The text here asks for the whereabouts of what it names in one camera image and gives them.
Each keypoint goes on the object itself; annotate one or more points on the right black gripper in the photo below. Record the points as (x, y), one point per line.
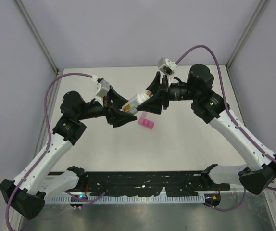
(154, 104)

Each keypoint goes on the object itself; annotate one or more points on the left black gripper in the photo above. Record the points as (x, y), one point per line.
(113, 114)

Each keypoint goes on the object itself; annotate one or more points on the white pill bottle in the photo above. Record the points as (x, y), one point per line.
(131, 106)

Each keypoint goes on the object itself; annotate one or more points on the pink weekly pill organizer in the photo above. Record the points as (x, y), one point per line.
(145, 122)

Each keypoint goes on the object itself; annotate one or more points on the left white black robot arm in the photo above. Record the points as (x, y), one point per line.
(29, 191)

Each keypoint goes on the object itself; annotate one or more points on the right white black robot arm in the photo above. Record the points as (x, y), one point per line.
(259, 169)

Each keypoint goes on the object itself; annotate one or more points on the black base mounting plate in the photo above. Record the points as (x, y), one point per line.
(147, 183)

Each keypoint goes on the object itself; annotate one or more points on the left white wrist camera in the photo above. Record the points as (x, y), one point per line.
(102, 88)

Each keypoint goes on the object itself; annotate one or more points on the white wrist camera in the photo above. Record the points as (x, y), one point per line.
(167, 67)
(102, 88)

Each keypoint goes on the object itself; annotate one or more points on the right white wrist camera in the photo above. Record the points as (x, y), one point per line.
(167, 67)

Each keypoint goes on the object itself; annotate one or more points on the left side aluminium rail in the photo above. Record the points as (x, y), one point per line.
(48, 104)

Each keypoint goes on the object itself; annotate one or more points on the left aluminium corner post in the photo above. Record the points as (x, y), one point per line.
(35, 33)

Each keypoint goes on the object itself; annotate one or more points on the aluminium corner post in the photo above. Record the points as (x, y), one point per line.
(35, 33)
(254, 19)

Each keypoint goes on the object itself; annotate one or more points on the white slotted cable duct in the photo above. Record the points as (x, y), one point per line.
(160, 199)

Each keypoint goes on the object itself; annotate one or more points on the aluminium frame rail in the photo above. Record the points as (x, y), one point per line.
(239, 187)

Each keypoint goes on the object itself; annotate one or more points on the right aluminium corner post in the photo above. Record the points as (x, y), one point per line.
(254, 19)

